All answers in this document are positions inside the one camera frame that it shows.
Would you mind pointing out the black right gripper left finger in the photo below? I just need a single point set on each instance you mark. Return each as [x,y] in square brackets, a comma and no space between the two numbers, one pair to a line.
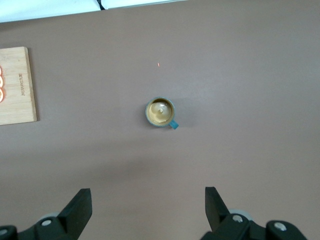
[72,212]

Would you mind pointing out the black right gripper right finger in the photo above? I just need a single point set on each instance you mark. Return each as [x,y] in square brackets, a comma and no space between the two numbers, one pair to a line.
[217,212]

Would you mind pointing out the teal ceramic cup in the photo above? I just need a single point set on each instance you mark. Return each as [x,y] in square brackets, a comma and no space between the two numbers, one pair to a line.
[160,112]

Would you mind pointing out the bamboo cutting board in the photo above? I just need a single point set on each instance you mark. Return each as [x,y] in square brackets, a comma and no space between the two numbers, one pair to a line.
[17,85]

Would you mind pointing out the white table edge rail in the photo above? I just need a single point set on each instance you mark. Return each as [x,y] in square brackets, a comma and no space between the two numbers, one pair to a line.
[137,3]
[37,10]

